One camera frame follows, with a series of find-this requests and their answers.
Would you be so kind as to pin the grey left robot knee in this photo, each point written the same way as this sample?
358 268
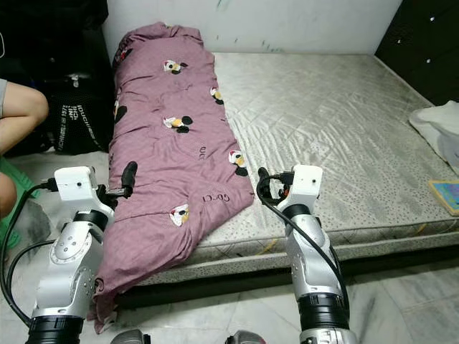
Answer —
130 337

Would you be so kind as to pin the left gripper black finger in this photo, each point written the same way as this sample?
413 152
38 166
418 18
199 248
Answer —
129 177

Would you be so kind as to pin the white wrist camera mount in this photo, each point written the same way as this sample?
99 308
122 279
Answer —
76 188
305 183

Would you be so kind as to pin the pink cartoon print blanket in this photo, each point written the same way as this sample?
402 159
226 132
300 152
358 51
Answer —
165 158

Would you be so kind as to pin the green plastic stool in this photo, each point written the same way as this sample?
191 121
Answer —
23 193

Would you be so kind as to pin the colourful blue picture book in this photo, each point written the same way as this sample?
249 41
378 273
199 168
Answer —
446 197

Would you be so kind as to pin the white pillow green leaf print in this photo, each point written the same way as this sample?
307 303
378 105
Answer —
437 132

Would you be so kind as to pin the grey robot knee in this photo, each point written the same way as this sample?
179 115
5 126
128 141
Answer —
130 337
245 338

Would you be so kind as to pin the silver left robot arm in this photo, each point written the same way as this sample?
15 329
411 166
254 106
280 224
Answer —
68 279

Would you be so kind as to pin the dark tufted headboard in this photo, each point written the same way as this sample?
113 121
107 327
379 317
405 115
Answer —
423 43

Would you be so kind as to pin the cream quilted mattress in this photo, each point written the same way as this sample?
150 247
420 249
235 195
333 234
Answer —
323 122

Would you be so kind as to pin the grey right robot knee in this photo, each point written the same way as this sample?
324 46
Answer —
245 338

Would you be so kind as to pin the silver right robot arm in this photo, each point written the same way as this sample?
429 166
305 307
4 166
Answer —
319 272

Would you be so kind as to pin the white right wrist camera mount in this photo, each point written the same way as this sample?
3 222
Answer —
305 183

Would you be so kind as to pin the seated person grey shorts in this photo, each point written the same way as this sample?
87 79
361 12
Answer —
23 111

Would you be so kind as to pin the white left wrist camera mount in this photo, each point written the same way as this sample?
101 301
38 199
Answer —
76 188

